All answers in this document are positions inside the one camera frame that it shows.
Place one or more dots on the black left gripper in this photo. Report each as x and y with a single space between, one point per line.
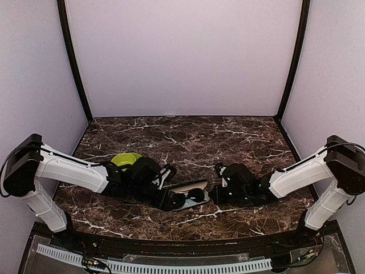
163 202

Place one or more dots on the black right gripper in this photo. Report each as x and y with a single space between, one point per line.
218 199

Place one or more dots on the black quilted glasses case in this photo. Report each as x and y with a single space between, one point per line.
167 200

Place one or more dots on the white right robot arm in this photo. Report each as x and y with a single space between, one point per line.
339 161

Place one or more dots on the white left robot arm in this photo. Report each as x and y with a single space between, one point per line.
32 160

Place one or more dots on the green bowl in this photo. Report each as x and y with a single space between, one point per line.
125 159

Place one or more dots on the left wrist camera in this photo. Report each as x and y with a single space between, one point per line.
165 175

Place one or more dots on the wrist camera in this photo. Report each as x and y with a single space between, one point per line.
165 175
219 169

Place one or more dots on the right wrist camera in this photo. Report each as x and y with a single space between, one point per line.
219 169

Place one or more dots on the white slotted cable duct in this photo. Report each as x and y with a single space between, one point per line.
119 266

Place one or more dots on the black corner frame post right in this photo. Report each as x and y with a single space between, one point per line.
300 36

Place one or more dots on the black corner frame post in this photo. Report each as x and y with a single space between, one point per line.
72 59
300 36

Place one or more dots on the black corner frame post left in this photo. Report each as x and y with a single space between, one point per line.
72 59

